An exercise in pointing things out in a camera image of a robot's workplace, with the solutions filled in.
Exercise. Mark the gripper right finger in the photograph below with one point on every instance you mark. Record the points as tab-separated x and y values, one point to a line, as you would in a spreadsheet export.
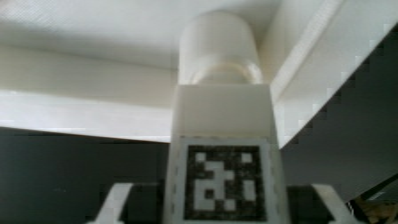
317	206

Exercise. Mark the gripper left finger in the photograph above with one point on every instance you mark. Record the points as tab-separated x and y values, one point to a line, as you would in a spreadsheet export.
117	201

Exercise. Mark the white table leg with tag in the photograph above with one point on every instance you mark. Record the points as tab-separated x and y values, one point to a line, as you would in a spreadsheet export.
225	182

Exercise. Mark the white square tabletop part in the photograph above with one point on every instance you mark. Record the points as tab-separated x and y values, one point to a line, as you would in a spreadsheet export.
90	59

